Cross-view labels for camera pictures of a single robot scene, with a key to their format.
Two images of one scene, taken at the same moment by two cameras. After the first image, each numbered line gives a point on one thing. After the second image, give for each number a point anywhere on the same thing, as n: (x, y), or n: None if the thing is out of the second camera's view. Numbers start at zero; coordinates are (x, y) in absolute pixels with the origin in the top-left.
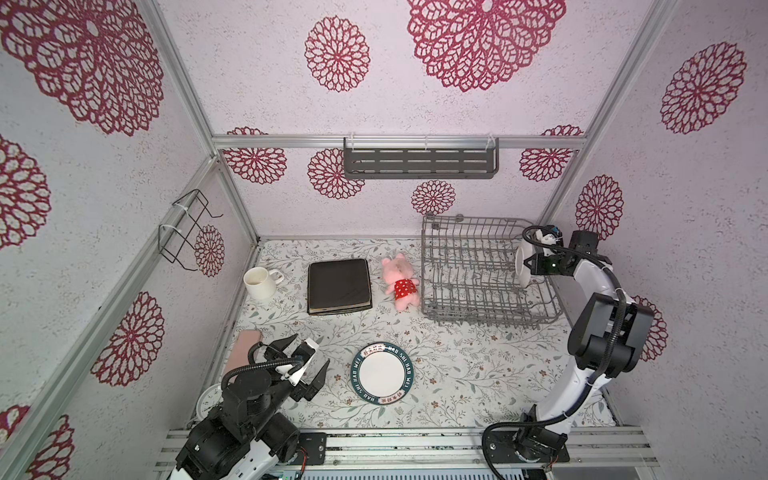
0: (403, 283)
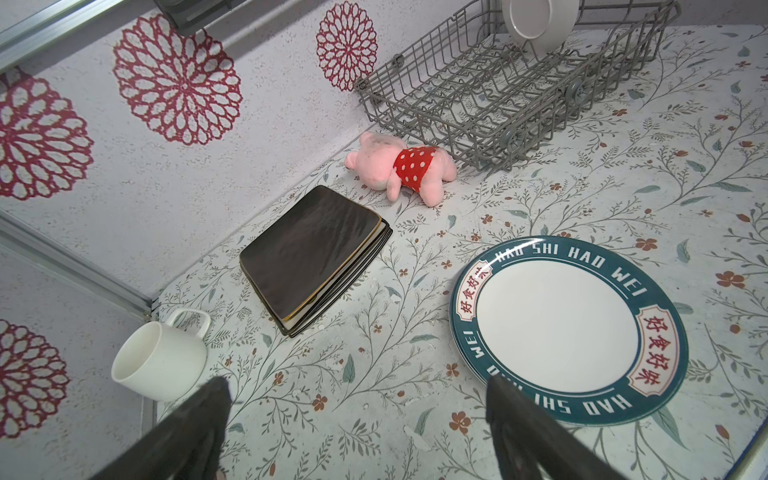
0: (382, 160)
